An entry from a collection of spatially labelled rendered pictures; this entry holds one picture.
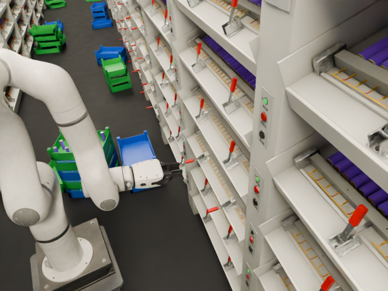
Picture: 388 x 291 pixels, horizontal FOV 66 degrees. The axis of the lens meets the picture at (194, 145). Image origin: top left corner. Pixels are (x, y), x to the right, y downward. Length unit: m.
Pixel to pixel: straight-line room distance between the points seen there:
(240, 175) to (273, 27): 0.50
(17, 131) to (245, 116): 0.60
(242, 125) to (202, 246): 1.02
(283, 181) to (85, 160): 0.57
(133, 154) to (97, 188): 1.08
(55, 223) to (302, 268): 0.78
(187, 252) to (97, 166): 0.88
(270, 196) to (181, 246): 1.06
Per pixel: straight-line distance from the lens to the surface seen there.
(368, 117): 0.44
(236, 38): 0.69
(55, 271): 1.32
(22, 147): 0.95
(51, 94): 0.85
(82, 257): 1.31
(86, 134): 0.90
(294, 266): 0.75
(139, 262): 1.67
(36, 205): 1.00
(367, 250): 0.55
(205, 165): 1.23
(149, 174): 1.03
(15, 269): 1.90
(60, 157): 1.85
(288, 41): 0.49
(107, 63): 3.31
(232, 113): 0.80
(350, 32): 0.54
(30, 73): 0.85
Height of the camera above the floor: 1.41
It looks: 39 degrees down
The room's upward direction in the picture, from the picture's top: 5 degrees counter-clockwise
